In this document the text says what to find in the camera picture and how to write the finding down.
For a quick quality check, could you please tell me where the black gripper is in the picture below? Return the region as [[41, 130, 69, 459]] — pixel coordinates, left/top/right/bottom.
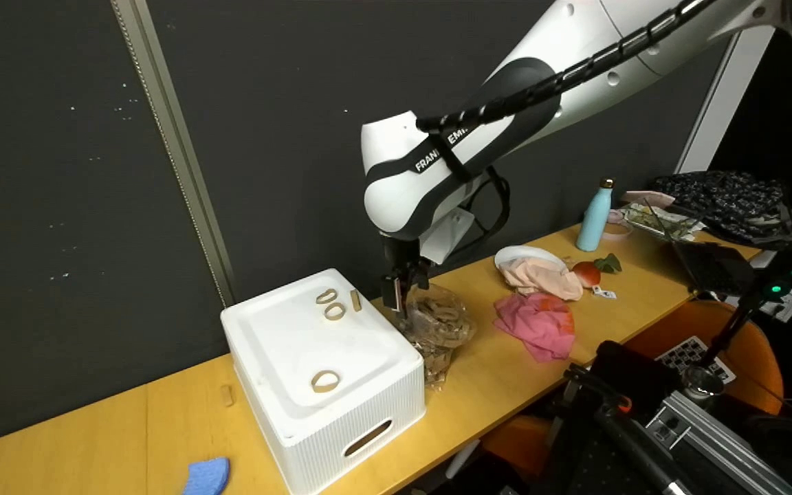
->
[[379, 230, 437, 317]]

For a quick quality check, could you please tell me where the clear bag of rubber bands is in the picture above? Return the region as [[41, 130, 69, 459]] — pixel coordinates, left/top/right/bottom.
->
[[377, 288, 478, 389]]

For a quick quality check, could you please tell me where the white plastic box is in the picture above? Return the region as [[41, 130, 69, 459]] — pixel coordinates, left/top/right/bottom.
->
[[218, 266, 430, 495]]

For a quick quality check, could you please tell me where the pale pink folded cloth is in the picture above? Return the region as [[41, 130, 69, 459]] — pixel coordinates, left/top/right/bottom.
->
[[493, 243, 588, 305]]

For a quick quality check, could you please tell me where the red toy vegetable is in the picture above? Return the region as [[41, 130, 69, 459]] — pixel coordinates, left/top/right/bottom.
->
[[568, 252, 625, 288]]

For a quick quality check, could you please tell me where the light blue bottle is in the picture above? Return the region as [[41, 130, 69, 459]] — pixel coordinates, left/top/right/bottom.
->
[[575, 177, 620, 257]]

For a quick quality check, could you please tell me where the pink flat dish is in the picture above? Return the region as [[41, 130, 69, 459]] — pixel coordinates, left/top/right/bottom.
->
[[625, 186, 680, 208]]

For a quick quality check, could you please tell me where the green printed packet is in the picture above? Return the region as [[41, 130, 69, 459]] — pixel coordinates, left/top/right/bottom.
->
[[627, 202, 708, 243]]

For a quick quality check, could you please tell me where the blue sponge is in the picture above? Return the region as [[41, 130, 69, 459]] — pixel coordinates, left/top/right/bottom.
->
[[183, 453, 234, 495]]

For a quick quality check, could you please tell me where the black white checker card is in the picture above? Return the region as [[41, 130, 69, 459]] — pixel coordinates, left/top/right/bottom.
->
[[654, 332, 738, 389]]

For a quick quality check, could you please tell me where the dark patterned cloth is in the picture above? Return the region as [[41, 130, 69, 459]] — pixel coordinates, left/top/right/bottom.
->
[[652, 167, 792, 252]]

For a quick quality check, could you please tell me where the orange plastic chair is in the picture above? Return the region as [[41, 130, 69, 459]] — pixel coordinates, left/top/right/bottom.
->
[[481, 296, 786, 483]]

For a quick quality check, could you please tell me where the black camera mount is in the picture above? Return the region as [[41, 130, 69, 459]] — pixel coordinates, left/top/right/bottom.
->
[[550, 338, 693, 495]]

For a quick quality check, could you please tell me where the aluminium wall profile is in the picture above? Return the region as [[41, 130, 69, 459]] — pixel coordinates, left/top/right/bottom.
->
[[107, 0, 240, 312], [671, 21, 779, 177]]

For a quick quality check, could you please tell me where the aluminium rail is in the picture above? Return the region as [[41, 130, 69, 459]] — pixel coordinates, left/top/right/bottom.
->
[[641, 389, 789, 495]]

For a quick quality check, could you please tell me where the black tripod with camera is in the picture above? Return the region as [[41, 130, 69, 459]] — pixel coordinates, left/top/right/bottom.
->
[[682, 251, 792, 406]]

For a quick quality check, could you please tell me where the coiled black cable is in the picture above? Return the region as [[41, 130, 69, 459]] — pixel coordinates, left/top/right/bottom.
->
[[749, 409, 792, 495]]

